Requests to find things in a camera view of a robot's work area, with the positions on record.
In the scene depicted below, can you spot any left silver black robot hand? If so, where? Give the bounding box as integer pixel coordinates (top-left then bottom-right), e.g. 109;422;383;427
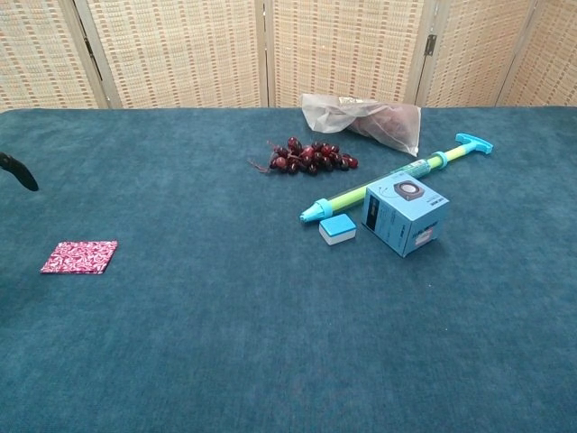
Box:
0;152;40;192

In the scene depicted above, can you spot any pink-patterned card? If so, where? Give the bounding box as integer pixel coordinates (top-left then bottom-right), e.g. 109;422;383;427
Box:
40;240;119;275

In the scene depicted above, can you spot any woven folding screen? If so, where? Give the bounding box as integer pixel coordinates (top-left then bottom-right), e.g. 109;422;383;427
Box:
0;0;577;110

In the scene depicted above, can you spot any teal table cloth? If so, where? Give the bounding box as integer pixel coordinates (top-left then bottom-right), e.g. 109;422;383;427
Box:
0;106;577;433

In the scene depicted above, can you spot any dark red grape bunch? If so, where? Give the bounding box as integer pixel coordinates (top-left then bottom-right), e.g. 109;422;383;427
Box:
246;136;361;177

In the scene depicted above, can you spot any small blue white block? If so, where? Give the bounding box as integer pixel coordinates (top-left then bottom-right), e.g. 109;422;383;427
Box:
318;213;358;247

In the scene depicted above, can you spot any green blue toy water pump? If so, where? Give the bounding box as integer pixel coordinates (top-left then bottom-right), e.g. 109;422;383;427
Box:
298;133;495;225

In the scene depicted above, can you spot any translucent plastic bag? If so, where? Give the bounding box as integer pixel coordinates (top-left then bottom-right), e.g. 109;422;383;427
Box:
300;93;422;157

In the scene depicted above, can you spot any light blue speaker box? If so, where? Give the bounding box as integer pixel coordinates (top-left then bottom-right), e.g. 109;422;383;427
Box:
362;172;451;259

